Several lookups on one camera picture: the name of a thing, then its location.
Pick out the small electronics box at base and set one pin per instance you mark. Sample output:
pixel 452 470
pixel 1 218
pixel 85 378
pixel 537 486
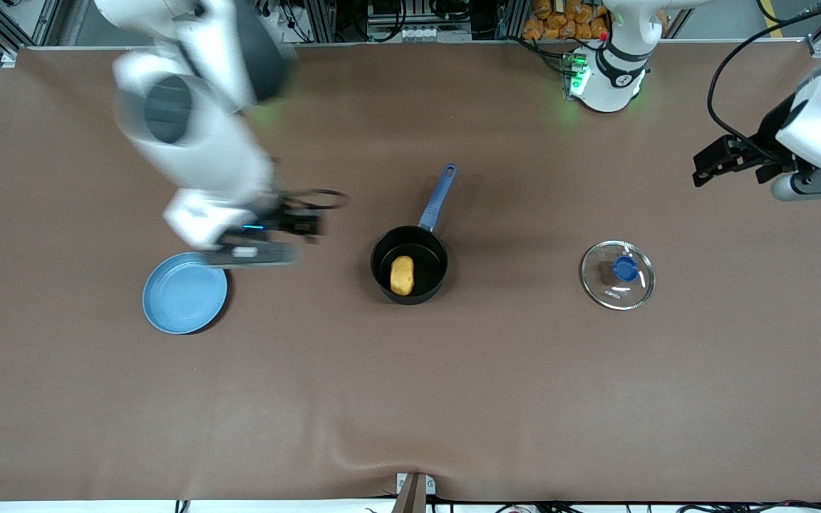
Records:
pixel 571 75

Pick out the black box device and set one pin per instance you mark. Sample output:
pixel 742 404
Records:
pixel 389 8

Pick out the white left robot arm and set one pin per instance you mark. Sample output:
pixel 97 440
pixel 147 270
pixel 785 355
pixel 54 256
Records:
pixel 617 64

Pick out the small white power strip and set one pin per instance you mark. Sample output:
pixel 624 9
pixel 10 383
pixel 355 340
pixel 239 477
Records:
pixel 421 33

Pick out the orange snack bag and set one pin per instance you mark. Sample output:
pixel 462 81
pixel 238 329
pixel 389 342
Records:
pixel 553 25

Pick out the white table corner bracket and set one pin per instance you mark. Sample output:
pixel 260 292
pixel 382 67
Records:
pixel 819 45
pixel 9 57

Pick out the glass lid with blue knob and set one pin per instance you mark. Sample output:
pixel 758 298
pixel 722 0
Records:
pixel 624 268

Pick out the brown post with white clamp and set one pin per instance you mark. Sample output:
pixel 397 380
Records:
pixel 414 495

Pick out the blue round plate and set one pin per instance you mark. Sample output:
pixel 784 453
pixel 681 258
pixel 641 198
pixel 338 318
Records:
pixel 184 296

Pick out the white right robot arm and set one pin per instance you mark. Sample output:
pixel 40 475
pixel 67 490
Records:
pixel 197 142

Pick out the aluminium frame post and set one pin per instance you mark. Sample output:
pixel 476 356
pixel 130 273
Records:
pixel 321 18
pixel 514 18

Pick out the brown table cover cloth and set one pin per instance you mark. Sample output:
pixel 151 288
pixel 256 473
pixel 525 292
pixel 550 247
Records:
pixel 410 399

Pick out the white power strip black plugs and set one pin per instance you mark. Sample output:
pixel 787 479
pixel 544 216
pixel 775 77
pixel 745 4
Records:
pixel 279 20

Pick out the yellow potato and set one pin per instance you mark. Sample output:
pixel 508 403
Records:
pixel 402 276

